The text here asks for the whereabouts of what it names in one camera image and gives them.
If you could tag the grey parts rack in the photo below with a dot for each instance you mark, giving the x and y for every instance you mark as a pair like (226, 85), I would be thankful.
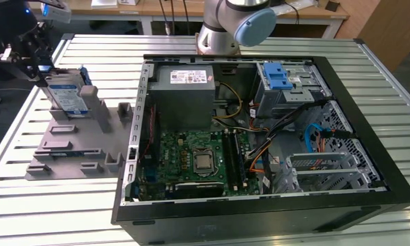
(85, 143)

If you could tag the RAM stick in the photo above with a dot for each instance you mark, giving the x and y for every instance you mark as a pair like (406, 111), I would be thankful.
(66, 154)
(239, 159)

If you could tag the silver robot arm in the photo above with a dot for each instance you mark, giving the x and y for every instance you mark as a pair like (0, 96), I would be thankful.
(218, 38)

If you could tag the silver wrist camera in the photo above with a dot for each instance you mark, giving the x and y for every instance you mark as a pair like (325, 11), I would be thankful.
(57, 12)

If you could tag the green motherboard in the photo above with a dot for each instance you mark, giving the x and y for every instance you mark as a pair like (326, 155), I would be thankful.
(177, 153)

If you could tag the wooden cabinet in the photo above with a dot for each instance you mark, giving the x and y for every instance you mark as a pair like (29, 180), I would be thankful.
(389, 30)

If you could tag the CPU socket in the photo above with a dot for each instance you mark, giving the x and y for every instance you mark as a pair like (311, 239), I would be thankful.
(205, 149)

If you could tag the grey power supply unit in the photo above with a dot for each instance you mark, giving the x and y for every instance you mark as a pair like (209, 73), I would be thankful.
(181, 107)

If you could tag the silver CPU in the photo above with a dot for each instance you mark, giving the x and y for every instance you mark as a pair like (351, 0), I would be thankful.
(204, 162)

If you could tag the metal disk bay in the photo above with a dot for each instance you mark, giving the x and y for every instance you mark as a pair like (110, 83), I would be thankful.
(327, 171)

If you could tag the wooden desk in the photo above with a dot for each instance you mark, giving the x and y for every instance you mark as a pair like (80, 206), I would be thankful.
(157, 11)

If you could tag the black PC case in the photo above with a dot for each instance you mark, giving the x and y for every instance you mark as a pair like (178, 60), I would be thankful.
(225, 225)

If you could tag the small black box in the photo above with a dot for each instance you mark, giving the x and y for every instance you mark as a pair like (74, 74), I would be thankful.
(333, 6)

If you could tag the black graphics card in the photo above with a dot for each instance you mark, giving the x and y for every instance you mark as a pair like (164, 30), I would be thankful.
(198, 189)

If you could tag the blue drive latch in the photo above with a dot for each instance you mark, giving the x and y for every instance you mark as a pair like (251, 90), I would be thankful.
(277, 77)

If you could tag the silver optical drive cage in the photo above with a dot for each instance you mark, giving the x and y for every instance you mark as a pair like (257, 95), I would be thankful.
(269, 102)

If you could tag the hard disk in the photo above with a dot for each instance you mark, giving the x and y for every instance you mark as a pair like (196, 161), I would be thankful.
(66, 100)

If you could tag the white box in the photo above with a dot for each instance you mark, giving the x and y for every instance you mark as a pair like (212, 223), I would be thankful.
(128, 2)
(104, 3)

